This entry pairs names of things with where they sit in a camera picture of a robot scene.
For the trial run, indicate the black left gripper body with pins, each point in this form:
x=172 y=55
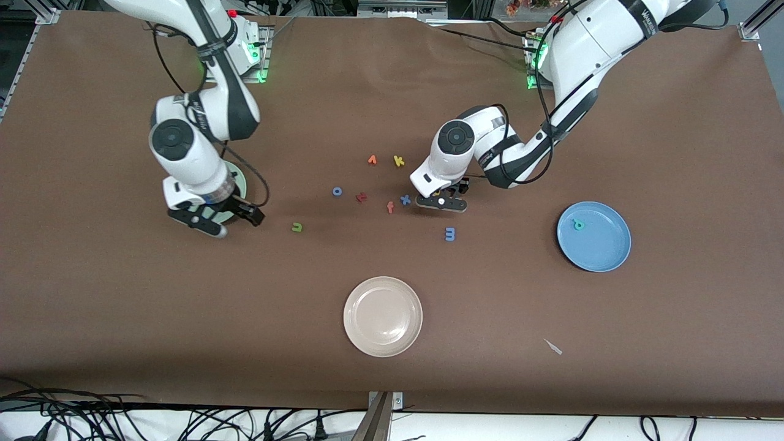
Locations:
x=462 y=185

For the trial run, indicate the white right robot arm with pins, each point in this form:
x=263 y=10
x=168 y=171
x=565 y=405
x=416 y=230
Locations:
x=184 y=153

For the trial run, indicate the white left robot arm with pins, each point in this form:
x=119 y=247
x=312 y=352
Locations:
x=456 y=138

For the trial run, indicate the mint green plate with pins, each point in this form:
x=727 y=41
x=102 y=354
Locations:
x=241 y=187

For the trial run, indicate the brown table cover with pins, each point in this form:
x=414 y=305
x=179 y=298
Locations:
x=392 y=110

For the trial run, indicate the beige plate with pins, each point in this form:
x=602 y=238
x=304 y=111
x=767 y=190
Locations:
x=383 y=316

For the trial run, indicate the blue plate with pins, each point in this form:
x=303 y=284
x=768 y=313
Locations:
x=603 y=245

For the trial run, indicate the small white paper scrap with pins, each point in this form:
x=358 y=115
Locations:
x=553 y=347

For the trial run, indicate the orange decorative flowers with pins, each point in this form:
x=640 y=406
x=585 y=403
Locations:
x=513 y=7

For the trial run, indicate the aluminium corner profile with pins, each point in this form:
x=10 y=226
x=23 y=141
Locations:
x=750 y=29

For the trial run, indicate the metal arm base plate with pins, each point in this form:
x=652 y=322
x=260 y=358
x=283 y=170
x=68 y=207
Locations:
x=533 y=84
x=266 y=49

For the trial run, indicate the aluminium frame bar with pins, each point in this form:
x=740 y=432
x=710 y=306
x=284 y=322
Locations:
x=401 y=7

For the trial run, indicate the grey metal bracket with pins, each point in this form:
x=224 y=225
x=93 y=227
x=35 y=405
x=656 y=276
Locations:
x=383 y=422

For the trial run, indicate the aluminium table edge rail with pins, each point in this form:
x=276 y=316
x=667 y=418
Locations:
x=48 y=16

